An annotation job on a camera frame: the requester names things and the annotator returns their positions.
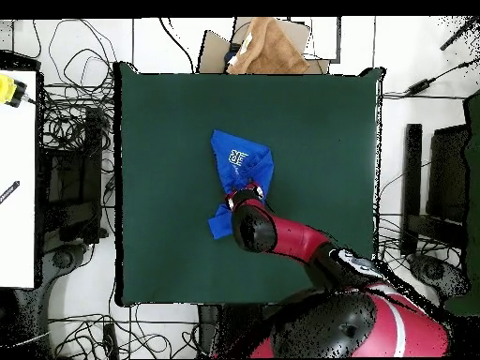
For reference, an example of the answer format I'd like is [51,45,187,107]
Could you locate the blue shirt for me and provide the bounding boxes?
[207,128,276,240]

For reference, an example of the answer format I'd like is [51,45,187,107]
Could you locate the dark green table cloth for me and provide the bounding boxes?
[112,61,385,308]

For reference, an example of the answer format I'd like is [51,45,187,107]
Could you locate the cardboard box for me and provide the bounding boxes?
[197,16,331,75]

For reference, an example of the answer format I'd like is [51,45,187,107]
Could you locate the brown towel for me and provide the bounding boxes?
[225,16,311,75]

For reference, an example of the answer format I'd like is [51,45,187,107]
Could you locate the white table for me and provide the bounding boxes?
[0,68,38,290]

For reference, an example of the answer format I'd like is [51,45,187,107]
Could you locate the black marker pen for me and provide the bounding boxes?
[0,180,21,205]

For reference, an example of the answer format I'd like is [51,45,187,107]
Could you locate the black chair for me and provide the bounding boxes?
[402,123,470,245]

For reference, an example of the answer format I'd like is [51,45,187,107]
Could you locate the yellow and black tool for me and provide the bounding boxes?
[0,73,28,109]

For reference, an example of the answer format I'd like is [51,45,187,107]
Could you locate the black rod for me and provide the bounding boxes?
[439,16,480,52]

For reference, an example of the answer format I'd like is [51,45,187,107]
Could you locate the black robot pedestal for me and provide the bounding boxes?
[197,303,263,359]

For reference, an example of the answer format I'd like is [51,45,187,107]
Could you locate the black metal frame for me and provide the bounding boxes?
[37,106,110,245]

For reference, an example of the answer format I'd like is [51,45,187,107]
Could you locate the black cable tangle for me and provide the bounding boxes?
[48,307,200,359]
[376,213,464,271]
[31,18,117,155]

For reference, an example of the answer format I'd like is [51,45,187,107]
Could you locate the black power adapter with cable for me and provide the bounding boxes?
[382,55,480,100]

